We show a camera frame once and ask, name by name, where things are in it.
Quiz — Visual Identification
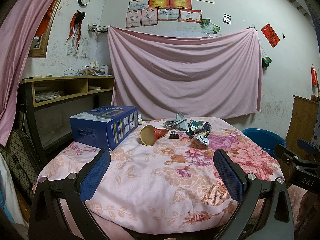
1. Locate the wooden wall shelf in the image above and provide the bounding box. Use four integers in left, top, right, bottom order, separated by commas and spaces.
17, 76, 114, 156

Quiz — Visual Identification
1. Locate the floral pink blanket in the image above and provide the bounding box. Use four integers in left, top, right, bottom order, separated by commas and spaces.
34, 116, 307, 236

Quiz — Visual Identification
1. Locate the pink door curtain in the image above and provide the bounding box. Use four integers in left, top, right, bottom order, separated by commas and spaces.
1, 0, 53, 146

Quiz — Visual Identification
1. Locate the checkered black bag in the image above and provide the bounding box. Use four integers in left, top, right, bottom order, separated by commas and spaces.
1, 129, 41, 205

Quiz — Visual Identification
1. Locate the red tan paper cone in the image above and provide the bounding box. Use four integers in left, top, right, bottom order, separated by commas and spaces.
140, 125, 169, 146

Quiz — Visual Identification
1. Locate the green red wall hanging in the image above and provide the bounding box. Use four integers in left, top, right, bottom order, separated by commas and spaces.
262, 48, 272, 68

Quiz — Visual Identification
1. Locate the green blue snack wrapper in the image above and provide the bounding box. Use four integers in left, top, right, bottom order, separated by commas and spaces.
188, 120, 204, 132

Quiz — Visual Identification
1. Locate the black binder clip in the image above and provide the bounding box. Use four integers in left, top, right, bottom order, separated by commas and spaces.
169, 131, 179, 139

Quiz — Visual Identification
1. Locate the brown fruit peel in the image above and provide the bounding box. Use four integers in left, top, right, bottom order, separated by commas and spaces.
190, 139, 208, 150

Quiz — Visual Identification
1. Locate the white printed wrapper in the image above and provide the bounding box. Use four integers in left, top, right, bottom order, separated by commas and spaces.
196, 122, 212, 146

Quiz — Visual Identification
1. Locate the pink hanging wall sheet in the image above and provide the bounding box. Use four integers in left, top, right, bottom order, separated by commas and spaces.
107, 27, 263, 120

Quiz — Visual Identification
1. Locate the wooden cabinet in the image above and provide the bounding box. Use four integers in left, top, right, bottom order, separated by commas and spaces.
286, 95, 319, 154

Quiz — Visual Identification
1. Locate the blue plastic bin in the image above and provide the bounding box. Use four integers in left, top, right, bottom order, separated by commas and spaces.
242, 128, 286, 159

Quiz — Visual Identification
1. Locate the grey crumpled paper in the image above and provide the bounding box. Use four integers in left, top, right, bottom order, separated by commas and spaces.
165, 112, 189, 131

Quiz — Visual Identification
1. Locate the wall certificates cluster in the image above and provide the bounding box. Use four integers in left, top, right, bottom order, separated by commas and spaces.
125, 0, 215, 28

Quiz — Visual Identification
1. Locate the blue cardboard box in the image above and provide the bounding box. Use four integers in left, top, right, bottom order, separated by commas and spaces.
69, 106, 138, 151

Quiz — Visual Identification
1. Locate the stack of books papers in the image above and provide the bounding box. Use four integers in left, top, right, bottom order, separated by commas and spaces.
78, 61, 108, 76

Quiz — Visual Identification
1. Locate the red paper wall decoration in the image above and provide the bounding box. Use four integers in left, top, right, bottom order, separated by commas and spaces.
261, 23, 280, 48

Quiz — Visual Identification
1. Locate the red tassel wall ornament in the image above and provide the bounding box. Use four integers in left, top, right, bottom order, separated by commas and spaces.
66, 10, 85, 48

